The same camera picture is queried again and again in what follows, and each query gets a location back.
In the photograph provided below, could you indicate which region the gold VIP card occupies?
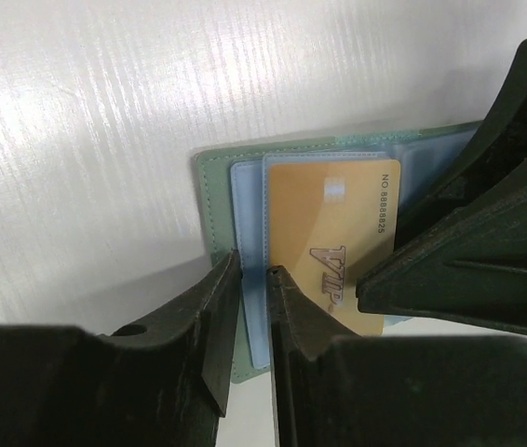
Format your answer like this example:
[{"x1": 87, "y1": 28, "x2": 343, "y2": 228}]
[{"x1": 267, "y1": 159, "x2": 400, "y2": 335}]

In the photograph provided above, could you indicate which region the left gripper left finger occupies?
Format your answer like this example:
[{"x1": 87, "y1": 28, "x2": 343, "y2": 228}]
[{"x1": 0, "y1": 251, "x2": 242, "y2": 446}]

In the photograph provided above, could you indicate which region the sage green card holder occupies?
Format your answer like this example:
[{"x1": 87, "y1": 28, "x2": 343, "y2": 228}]
[{"x1": 196, "y1": 123, "x2": 477, "y2": 383}]

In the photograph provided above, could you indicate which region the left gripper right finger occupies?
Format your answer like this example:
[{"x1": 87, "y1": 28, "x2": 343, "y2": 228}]
[{"x1": 266, "y1": 266, "x2": 527, "y2": 446}]

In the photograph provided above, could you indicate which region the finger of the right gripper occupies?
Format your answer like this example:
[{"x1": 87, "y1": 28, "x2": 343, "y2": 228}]
[
  {"x1": 392, "y1": 39, "x2": 527, "y2": 259},
  {"x1": 357, "y1": 157, "x2": 527, "y2": 334}
]

